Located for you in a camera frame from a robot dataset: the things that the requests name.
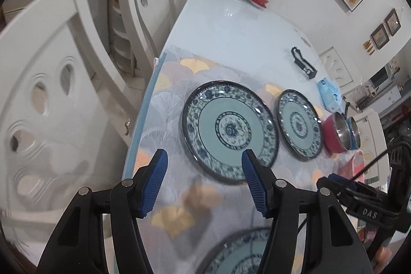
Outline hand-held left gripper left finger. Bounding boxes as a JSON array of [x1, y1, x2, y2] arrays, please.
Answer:
[[35, 148, 169, 274]]

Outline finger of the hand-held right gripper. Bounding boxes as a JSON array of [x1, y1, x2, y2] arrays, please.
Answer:
[[316, 178, 358, 206], [328, 174, 362, 193]]

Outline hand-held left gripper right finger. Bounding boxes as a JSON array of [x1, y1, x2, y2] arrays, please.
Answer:
[[241, 149, 375, 274]]

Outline pink steel bowl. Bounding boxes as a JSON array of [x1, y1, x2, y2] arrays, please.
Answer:
[[322, 112, 352, 154]]

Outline small blue floral plate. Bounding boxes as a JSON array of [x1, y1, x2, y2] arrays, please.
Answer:
[[276, 89, 323, 162]]

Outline large blue floral plate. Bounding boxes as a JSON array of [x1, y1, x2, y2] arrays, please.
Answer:
[[182, 80, 279, 185]]

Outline person's right hand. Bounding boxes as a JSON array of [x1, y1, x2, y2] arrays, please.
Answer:
[[374, 247, 393, 274]]

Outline red paper packet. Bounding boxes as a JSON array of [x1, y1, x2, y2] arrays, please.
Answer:
[[340, 152, 365, 181]]

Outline blue steel bowl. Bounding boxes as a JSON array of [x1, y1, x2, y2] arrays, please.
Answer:
[[345, 117, 361, 151]]

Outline white dining chair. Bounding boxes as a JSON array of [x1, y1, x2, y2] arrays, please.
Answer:
[[0, 0, 142, 262], [319, 46, 354, 88], [350, 110, 390, 194], [116, 0, 179, 82]]

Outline blue tissue pack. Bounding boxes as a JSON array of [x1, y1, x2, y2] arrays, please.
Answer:
[[317, 78, 341, 112]]

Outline white cabinet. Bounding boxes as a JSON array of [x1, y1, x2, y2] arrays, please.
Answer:
[[376, 88, 402, 114]]

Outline fan patterned tablecloth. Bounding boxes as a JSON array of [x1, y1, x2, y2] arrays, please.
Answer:
[[122, 44, 367, 274]]

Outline white microwave oven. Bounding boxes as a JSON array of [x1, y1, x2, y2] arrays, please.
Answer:
[[369, 67, 394, 87]]

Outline black flat tool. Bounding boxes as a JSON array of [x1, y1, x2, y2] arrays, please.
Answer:
[[291, 46, 318, 80]]

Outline white tiered shelf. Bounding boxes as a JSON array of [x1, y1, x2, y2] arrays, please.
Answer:
[[111, 0, 135, 69]]

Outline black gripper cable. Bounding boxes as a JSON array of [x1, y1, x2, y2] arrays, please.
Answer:
[[351, 150, 392, 181]]

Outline small framed wall picture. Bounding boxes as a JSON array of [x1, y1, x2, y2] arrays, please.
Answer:
[[370, 24, 390, 50], [384, 8, 402, 36]]

